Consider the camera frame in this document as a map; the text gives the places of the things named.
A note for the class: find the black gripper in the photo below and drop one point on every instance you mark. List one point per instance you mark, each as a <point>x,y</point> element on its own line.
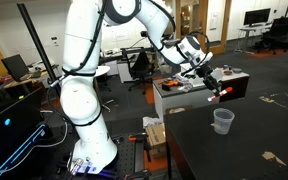
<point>204,73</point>

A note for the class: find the red and white marker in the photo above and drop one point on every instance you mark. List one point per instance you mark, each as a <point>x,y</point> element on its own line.
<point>226,90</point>

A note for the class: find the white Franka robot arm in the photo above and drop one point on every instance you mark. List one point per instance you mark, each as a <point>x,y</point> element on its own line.
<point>80,100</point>

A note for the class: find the clear plastic cup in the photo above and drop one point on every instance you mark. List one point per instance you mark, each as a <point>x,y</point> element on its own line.
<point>224,121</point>

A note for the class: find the dark brown cabinet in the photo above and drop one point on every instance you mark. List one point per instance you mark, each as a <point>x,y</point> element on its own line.
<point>234,83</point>

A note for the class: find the small bowl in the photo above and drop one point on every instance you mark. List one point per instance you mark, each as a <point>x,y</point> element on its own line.
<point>228,72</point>
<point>237,70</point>

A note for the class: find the white plastic tray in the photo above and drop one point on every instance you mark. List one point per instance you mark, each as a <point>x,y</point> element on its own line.
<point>187,80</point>

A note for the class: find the cluttered grey cart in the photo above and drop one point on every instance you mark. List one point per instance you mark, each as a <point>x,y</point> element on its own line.
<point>184,100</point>

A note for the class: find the tan tape piece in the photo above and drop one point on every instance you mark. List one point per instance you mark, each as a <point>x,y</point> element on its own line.
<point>212,124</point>

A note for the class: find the orange power drill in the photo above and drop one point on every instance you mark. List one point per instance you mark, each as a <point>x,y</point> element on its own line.
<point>170,84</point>

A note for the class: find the paper label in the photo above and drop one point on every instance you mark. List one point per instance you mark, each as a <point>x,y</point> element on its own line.
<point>176,110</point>

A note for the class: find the white paper sign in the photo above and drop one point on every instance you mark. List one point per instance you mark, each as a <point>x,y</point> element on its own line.
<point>213,21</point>

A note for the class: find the white standing desk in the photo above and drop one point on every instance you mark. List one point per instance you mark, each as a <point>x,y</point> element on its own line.
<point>250,30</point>

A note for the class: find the crumpled white paper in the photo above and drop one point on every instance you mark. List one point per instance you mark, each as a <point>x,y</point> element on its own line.
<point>150,120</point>

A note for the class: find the printed cardboard box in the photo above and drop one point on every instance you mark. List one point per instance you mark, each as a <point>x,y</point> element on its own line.
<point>155,136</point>

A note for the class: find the black wide monitor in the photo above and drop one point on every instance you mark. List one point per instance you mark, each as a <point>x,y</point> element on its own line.
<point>257,16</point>

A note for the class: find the black mesh office chair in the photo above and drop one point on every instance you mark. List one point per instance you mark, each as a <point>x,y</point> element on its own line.
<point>279,31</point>

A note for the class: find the tan tape scrap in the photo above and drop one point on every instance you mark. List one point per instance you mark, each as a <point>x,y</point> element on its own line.
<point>269,155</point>

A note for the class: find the orange black clamp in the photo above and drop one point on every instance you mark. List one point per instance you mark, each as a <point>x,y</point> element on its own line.
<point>137,137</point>
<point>137,175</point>

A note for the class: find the round white table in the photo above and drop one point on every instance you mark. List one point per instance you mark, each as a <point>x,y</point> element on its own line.
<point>102,70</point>

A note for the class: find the wooden desk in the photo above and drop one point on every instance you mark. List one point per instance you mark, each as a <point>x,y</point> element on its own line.
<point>17,81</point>

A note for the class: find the black laptop screen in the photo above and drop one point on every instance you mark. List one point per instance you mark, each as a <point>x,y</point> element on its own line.
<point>15,66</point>

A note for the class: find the black control box blue light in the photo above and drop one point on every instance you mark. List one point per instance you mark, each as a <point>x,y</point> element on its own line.
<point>4,143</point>

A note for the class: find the wooden door frame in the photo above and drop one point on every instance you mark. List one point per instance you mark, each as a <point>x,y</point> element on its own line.
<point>201,20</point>

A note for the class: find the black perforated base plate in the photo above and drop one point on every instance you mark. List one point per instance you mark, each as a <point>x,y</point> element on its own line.
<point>125,156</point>

